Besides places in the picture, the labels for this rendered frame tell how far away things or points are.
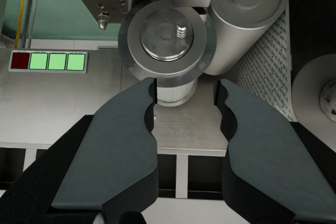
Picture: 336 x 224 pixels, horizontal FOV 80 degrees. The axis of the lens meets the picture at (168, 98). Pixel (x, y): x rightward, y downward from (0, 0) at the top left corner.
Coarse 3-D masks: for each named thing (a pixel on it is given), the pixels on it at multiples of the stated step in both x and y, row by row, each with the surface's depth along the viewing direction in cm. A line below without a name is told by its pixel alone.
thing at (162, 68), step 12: (168, 0) 30; (144, 12) 30; (192, 12) 30; (132, 24) 30; (192, 24) 29; (132, 36) 29; (204, 36) 29; (132, 48) 29; (192, 48) 29; (144, 60) 29; (156, 60) 29; (180, 60) 28; (192, 60) 28; (156, 72) 28; (168, 72) 28; (180, 72) 29
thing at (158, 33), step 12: (156, 12) 29; (168, 12) 29; (180, 12) 28; (144, 24) 28; (156, 24) 28; (168, 24) 29; (144, 36) 28; (156, 36) 28; (168, 36) 28; (192, 36) 28; (144, 48) 28; (156, 48) 28; (168, 48) 28; (180, 48) 28; (168, 60) 29
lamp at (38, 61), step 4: (32, 56) 64; (36, 56) 64; (40, 56) 64; (44, 56) 64; (32, 60) 64; (36, 60) 64; (40, 60) 64; (44, 60) 64; (32, 64) 64; (36, 64) 64; (40, 64) 64; (44, 64) 64; (36, 68) 64; (40, 68) 64; (44, 68) 63
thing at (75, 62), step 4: (68, 56) 64; (72, 56) 64; (76, 56) 64; (80, 56) 64; (68, 60) 64; (72, 60) 64; (76, 60) 64; (80, 60) 64; (68, 64) 63; (72, 64) 63; (76, 64) 63; (80, 64) 63; (68, 68) 63; (72, 68) 63; (76, 68) 63; (80, 68) 63
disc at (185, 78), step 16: (144, 0) 31; (128, 16) 31; (208, 16) 30; (208, 32) 30; (128, 48) 30; (208, 48) 30; (128, 64) 30; (208, 64) 29; (160, 80) 29; (176, 80) 29; (192, 80) 29
